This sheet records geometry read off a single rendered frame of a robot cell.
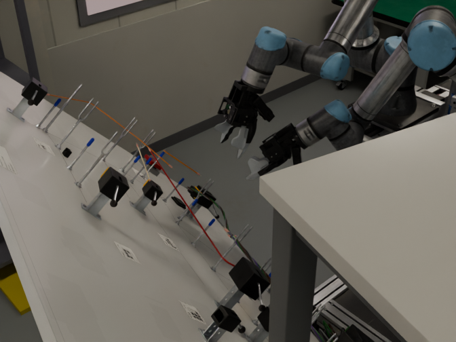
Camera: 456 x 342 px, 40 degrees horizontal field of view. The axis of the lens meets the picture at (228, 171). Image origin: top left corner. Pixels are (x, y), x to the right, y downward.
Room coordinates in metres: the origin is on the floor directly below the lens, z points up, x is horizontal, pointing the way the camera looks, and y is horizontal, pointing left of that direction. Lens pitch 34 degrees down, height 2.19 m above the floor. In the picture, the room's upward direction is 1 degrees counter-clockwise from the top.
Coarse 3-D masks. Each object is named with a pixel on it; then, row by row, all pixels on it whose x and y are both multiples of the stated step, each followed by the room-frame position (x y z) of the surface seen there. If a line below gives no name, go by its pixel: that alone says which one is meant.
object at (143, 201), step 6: (150, 180) 1.20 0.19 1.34; (144, 186) 1.20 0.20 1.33; (150, 186) 1.18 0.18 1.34; (156, 186) 1.19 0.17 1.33; (144, 192) 1.17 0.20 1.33; (150, 192) 1.17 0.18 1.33; (156, 192) 1.16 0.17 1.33; (162, 192) 1.17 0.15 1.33; (144, 198) 1.17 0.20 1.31; (150, 198) 1.16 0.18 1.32; (156, 198) 1.16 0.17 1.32; (132, 204) 1.16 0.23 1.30; (138, 204) 1.16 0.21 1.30; (144, 204) 1.16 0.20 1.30; (156, 204) 1.12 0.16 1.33; (138, 210) 1.16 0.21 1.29; (144, 210) 1.17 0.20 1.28
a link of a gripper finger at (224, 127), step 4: (220, 124) 1.52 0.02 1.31; (224, 124) 1.52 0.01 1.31; (228, 124) 1.53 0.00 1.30; (216, 128) 1.52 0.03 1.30; (220, 128) 1.52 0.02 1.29; (224, 128) 1.53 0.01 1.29; (228, 128) 1.53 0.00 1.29; (232, 128) 1.53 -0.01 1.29; (224, 132) 1.53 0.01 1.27; (228, 132) 1.53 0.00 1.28; (224, 136) 1.53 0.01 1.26; (228, 136) 1.53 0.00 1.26; (224, 140) 1.53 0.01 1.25
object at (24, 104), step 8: (32, 80) 1.25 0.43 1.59; (24, 88) 1.25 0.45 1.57; (32, 88) 1.23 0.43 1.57; (40, 88) 1.24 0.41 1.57; (24, 96) 1.22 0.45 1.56; (32, 96) 1.23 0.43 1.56; (40, 96) 1.23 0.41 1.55; (24, 104) 1.23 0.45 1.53; (32, 104) 1.18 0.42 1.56; (16, 112) 1.23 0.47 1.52; (24, 120) 1.23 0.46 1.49
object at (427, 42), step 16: (416, 16) 1.57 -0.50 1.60; (432, 16) 1.50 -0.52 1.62; (448, 16) 1.52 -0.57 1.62; (416, 32) 1.45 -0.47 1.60; (432, 32) 1.43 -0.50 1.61; (448, 32) 1.42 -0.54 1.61; (416, 48) 1.44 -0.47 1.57; (432, 48) 1.42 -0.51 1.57; (448, 48) 1.41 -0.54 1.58; (416, 64) 1.44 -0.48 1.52; (432, 64) 1.42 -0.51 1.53; (448, 64) 1.40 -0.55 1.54
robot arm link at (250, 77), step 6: (246, 66) 1.51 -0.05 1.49; (246, 72) 1.50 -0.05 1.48; (252, 72) 1.49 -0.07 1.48; (246, 78) 1.50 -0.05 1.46; (252, 78) 1.49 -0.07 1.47; (258, 78) 1.49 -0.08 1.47; (264, 78) 1.49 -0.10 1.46; (252, 84) 1.48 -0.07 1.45; (258, 84) 1.48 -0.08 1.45; (264, 84) 1.49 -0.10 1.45
